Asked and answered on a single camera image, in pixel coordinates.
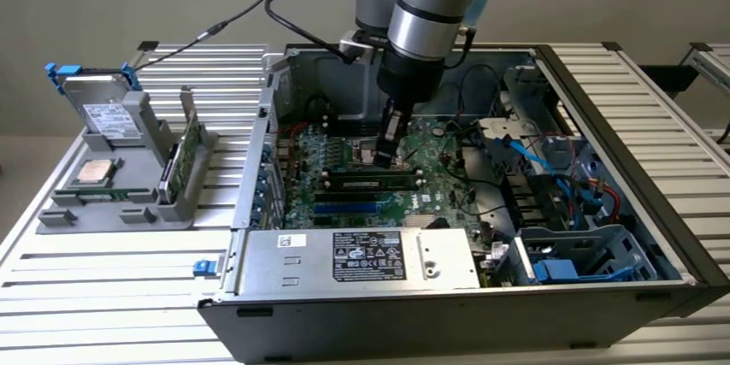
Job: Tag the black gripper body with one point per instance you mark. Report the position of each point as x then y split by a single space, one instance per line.
407 78

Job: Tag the installed green RAM stick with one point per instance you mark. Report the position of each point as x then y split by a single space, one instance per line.
371 184

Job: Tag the loose green RAM stick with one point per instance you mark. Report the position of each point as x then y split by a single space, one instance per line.
113 196

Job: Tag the CPU socket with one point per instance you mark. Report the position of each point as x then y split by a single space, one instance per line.
356 152

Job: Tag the green motherboard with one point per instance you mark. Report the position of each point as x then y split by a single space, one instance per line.
441 177

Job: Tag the black expansion slot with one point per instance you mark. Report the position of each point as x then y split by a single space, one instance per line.
347 197

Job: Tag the blue expansion slot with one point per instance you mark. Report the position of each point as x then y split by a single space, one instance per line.
348 208

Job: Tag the metal disk bay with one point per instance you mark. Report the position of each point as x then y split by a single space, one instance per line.
502 130

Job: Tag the silver chipset heat sink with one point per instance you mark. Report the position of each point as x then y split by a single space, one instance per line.
424 222

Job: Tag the silver power supply unit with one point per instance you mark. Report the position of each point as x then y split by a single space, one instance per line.
319 262

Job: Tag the black case fan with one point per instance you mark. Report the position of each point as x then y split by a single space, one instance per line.
539 202

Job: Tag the green graphics card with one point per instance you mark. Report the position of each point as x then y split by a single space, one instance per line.
181 168

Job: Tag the open black PC case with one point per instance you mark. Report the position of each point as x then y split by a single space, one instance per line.
399 326

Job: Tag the blue clip on table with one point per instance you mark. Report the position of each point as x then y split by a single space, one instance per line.
205 267

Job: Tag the grey drive cage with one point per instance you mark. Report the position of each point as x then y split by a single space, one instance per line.
604 245

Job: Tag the grey parts rack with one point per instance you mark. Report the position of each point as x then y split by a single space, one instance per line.
143 215

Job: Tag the black box between tables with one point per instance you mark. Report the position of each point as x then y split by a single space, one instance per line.
667 78

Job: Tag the hard disk in blue carrier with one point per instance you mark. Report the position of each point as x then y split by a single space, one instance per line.
105 119

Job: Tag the copper topped CPU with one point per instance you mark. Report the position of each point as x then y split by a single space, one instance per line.
97 171

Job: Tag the side table of metal slats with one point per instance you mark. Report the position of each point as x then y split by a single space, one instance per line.
710 70

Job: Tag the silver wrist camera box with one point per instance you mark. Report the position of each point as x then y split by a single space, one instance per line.
356 46

